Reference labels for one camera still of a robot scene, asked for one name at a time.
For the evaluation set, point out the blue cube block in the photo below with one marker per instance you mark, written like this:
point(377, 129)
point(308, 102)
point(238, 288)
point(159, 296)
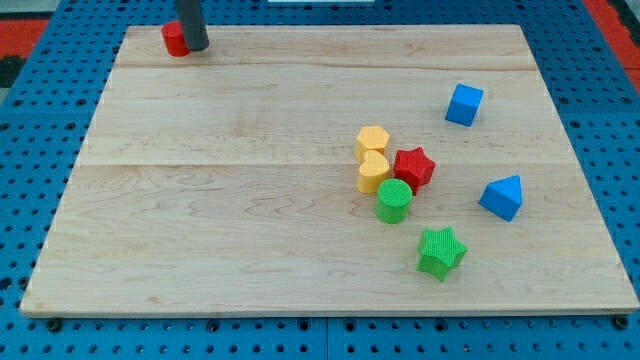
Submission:
point(464, 105)

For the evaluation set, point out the green cylinder block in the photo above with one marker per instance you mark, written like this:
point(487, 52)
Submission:
point(394, 197)

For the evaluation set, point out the yellow heart block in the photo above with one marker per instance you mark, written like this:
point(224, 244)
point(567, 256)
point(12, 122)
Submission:
point(373, 170)

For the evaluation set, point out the blue triangle block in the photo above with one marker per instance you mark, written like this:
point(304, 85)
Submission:
point(503, 197)

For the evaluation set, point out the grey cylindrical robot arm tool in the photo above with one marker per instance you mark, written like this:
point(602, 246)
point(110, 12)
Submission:
point(191, 18)

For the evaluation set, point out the green star block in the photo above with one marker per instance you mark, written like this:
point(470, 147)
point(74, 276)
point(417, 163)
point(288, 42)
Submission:
point(439, 252)

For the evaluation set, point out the red star block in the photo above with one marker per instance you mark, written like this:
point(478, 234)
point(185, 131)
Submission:
point(413, 167)

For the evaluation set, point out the red cylinder block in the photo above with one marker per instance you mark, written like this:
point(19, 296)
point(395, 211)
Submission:
point(174, 40)

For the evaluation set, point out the yellow hexagon block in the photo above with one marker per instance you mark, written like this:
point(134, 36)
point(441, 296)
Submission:
point(371, 138)

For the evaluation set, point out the wooden board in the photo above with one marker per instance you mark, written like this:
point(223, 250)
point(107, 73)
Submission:
point(224, 183)

